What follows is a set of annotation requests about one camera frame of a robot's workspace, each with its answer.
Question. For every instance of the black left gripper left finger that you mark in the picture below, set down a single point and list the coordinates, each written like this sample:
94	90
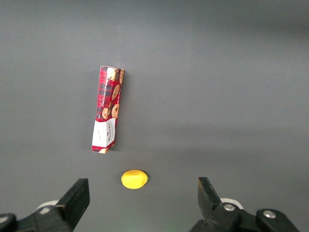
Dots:
72	205

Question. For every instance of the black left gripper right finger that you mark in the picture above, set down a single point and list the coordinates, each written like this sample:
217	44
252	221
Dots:
210	207

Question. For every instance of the yellow lemon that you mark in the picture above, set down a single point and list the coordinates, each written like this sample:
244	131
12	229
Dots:
134	179

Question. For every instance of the red tartan cookie box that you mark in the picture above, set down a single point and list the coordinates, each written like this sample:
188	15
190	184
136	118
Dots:
106	108

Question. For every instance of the dark grey table mat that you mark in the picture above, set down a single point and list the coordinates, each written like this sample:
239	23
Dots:
217	84

